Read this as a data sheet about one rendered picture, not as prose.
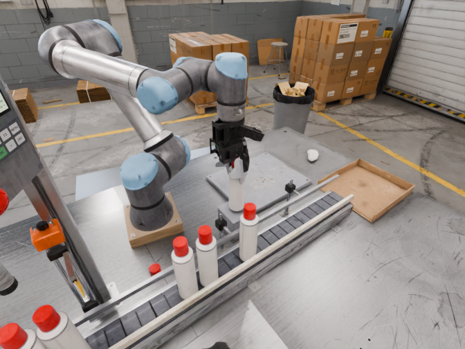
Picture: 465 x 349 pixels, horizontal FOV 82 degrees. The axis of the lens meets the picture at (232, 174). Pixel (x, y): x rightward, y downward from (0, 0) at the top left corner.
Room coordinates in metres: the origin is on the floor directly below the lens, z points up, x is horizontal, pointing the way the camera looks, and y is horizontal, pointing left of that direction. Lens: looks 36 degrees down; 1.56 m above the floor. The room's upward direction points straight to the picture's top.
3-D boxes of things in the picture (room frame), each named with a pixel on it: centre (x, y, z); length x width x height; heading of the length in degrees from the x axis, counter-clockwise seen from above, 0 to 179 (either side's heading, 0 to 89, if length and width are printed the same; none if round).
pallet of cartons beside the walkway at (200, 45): (4.28, 0.38, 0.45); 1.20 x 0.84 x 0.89; 26
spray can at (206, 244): (0.43, 0.06, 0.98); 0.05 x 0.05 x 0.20
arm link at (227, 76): (0.66, 0.01, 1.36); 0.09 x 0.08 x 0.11; 62
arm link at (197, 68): (0.69, 0.10, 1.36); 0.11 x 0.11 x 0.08; 62
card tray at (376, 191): (0.89, -0.56, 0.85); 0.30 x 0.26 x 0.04; 126
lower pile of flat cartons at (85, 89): (4.38, 2.19, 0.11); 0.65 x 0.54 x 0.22; 112
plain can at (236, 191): (0.67, -0.01, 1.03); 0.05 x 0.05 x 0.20
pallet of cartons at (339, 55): (4.29, -1.59, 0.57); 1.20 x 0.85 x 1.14; 117
